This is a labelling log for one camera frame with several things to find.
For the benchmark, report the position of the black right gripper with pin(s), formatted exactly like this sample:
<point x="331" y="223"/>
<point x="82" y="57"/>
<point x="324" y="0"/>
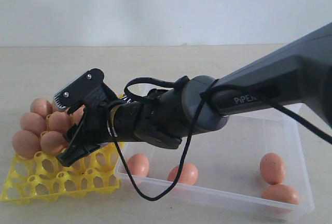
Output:
<point x="89" y="134"/>

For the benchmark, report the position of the brown egg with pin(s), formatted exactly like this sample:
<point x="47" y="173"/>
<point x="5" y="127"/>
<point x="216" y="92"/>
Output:
<point x="26" y="144"/>
<point x="138" y="165"/>
<point x="33" y="122"/>
<point x="272" y="168"/>
<point x="281" y="193"/>
<point x="41" y="106"/>
<point x="189" y="174"/>
<point x="77" y="115"/>
<point x="53" y="143"/>
<point x="59" y="121"/>

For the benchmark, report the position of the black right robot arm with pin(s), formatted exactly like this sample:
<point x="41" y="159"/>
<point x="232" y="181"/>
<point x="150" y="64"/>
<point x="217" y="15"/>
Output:
<point x="299" y="72"/>

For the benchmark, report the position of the yellow plastic egg tray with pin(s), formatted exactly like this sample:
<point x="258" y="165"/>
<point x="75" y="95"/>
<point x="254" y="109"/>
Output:
<point x="43" y="177"/>

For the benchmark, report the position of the clear plastic bin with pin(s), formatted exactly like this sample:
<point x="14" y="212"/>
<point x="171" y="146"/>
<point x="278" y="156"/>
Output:
<point x="228" y="166"/>

